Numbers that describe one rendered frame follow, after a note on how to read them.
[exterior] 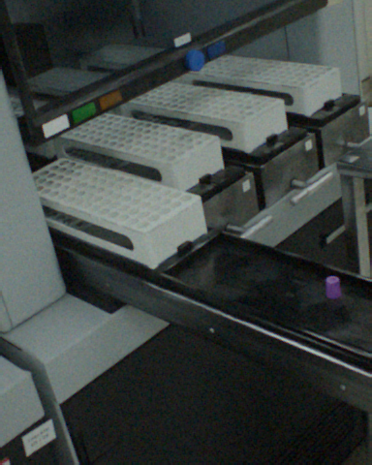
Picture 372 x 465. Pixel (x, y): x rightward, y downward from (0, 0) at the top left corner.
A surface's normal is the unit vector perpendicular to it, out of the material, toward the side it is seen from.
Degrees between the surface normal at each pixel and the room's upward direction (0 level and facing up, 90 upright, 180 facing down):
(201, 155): 90
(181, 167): 90
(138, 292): 90
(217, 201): 90
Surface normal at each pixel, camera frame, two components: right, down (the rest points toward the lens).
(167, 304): -0.69, 0.44
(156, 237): 0.69, 0.22
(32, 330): -0.18, -0.87
